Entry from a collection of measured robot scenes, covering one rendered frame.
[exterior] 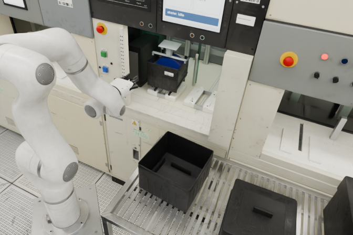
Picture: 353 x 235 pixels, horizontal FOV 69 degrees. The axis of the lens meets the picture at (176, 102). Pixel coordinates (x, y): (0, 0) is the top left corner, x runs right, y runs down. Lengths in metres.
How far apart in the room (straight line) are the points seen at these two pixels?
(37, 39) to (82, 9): 0.72
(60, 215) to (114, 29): 0.92
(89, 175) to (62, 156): 1.49
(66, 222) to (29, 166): 0.35
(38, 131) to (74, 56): 0.26
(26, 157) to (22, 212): 1.37
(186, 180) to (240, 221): 0.35
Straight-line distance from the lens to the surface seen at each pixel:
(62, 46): 0.86
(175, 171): 1.41
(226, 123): 1.34
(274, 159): 1.50
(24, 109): 0.83
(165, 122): 1.57
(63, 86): 1.97
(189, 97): 1.71
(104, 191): 2.31
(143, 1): 1.30
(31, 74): 0.73
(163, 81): 1.66
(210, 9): 1.17
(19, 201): 2.46
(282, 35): 1.14
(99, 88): 1.02
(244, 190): 1.30
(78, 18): 1.58
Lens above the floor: 1.87
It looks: 36 degrees down
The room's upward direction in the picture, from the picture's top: 5 degrees clockwise
